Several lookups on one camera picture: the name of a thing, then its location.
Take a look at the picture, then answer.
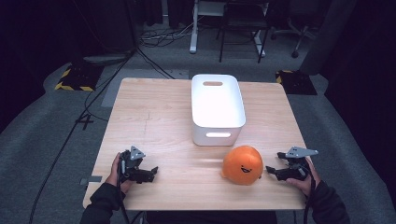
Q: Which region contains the right hand-held gripper cable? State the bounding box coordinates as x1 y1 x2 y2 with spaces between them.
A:
303 167 317 224

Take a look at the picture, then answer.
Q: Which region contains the black chair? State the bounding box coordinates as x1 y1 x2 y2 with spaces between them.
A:
216 0 270 64

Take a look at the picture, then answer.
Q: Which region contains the short black floor cable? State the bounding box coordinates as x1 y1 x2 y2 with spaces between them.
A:
135 46 176 80

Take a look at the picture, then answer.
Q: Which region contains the grey curtain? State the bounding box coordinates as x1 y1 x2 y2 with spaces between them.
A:
300 0 358 76

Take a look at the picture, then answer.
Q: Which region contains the office chair base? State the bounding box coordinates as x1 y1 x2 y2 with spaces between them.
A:
270 17 316 60

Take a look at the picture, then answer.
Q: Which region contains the person's lap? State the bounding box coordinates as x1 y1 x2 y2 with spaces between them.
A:
146 210 278 224

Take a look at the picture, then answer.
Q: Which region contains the person's right hand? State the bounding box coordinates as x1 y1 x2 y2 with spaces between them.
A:
285 157 321 197

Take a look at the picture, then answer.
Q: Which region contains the large hazard-striped black plate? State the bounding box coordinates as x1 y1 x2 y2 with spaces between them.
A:
54 62 106 92

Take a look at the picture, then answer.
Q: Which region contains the dark stand with flat base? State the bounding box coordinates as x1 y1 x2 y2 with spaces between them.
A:
82 0 139 66

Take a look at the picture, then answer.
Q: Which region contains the black tape cross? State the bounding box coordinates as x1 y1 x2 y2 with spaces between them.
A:
75 113 94 131

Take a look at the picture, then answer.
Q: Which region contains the left hand-held gripper cable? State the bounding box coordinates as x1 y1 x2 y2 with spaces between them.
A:
117 158 131 224

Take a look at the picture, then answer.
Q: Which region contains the white desk frame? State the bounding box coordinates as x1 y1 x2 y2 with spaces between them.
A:
189 0 267 59

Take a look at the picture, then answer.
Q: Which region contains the small hazard-striped black plate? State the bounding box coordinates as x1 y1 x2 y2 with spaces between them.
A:
275 69 318 96

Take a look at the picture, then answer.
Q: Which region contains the orange plush toy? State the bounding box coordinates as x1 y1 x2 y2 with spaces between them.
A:
220 145 264 187

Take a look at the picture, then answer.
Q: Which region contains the hand-held gripper cable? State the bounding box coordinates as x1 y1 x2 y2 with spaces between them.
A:
303 167 317 224
117 158 131 224

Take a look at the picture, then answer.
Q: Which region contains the long black floor cable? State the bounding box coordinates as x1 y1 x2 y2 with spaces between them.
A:
28 46 138 224

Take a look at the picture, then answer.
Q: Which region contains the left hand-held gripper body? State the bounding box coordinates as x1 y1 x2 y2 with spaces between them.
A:
119 145 157 185

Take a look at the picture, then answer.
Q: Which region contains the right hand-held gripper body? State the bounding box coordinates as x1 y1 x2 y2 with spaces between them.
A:
275 146 319 182

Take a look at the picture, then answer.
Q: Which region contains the bundle of floor cables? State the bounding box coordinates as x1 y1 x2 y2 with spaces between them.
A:
138 21 194 49

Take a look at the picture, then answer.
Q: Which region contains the white plastic bin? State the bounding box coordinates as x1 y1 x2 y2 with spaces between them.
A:
191 73 247 147

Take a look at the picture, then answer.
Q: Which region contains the grey tape strip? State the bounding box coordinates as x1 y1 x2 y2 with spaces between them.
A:
79 175 103 186

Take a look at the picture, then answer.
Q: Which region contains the person's left hand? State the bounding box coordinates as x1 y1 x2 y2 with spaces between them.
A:
105 151 134 194

